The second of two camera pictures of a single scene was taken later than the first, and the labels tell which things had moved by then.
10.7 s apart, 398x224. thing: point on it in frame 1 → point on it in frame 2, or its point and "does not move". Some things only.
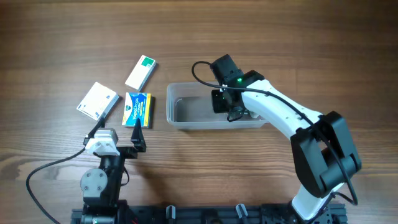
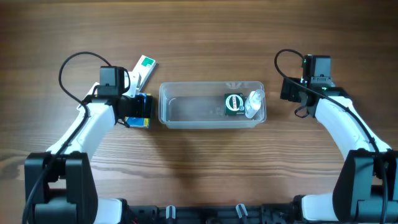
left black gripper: x=123 y=150 → x=137 y=107
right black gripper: x=219 y=101 → x=288 y=89
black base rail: x=263 y=214 does not move
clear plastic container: x=189 y=106 does not move
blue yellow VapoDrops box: x=137 y=105 does not move
